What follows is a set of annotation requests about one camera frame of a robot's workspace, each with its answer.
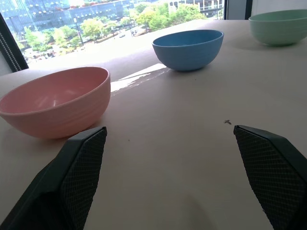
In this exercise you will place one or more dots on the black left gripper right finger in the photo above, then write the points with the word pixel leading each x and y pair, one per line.
pixel 275 172

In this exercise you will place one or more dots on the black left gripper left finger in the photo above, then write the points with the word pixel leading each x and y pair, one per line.
pixel 72 182

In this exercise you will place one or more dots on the pink plastic bowl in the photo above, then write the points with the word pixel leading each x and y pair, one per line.
pixel 72 115

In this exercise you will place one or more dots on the green plastic bowl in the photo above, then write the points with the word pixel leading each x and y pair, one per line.
pixel 280 30

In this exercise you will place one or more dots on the blue plastic bowl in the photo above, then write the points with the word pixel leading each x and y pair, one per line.
pixel 187 52

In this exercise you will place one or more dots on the black window frame post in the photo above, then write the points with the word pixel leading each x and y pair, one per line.
pixel 10 43

